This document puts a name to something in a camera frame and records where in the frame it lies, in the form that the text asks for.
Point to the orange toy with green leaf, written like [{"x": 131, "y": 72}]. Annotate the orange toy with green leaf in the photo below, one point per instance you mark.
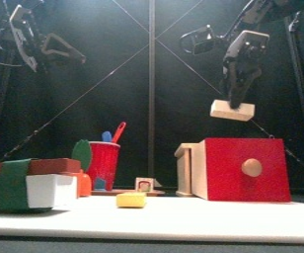
[{"x": 83, "y": 154}]

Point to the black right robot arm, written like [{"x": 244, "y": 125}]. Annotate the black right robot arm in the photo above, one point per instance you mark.
[{"x": 272, "y": 8}]

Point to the blue plastic utensil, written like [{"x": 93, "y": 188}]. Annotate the blue plastic utensil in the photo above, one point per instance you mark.
[{"x": 105, "y": 136}]

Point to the wooden box with slot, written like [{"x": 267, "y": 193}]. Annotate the wooden box with slot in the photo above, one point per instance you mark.
[{"x": 182, "y": 171}]

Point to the white cutting board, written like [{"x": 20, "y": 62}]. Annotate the white cutting board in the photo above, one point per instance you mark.
[{"x": 180, "y": 220}]

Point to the wooden drawer with red front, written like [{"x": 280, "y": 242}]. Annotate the wooden drawer with red front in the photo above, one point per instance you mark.
[{"x": 228, "y": 171}]

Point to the yellow toy block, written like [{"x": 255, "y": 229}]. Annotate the yellow toy block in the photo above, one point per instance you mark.
[{"x": 131, "y": 200}]

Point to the white toy rice block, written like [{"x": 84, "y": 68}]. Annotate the white toy rice block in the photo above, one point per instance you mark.
[{"x": 224, "y": 112}]

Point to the red plastic cup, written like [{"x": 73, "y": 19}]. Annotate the red plastic cup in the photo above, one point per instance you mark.
[{"x": 103, "y": 164}]

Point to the dark frame post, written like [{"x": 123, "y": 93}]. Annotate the dark frame post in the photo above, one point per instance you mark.
[{"x": 299, "y": 82}]

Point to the toy sushi with green band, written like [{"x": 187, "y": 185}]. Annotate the toy sushi with green band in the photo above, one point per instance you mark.
[{"x": 48, "y": 191}]

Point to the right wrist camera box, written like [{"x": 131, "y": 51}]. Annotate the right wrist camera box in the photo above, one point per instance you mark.
[{"x": 198, "y": 41}]

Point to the vertical metal frame pole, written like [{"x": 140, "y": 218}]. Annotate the vertical metal frame pole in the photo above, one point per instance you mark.
[{"x": 151, "y": 99}]

